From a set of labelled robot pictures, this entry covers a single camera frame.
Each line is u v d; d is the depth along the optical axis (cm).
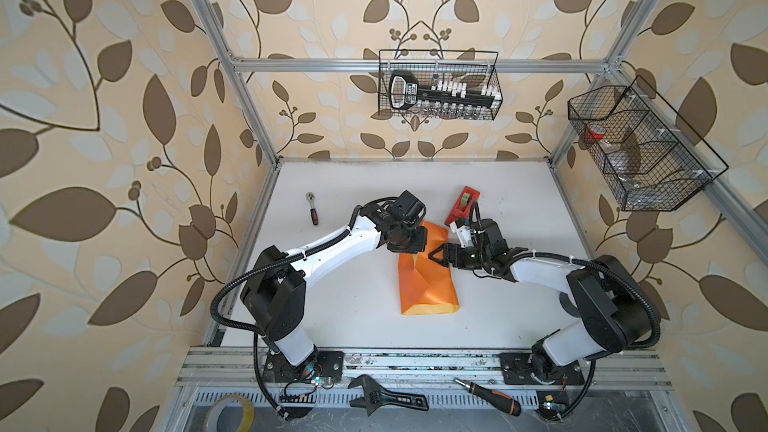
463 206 101
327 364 74
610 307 44
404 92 85
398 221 60
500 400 68
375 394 71
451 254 80
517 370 73
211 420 65
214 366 77
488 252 72
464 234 84
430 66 90
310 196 108
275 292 44
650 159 73
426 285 72
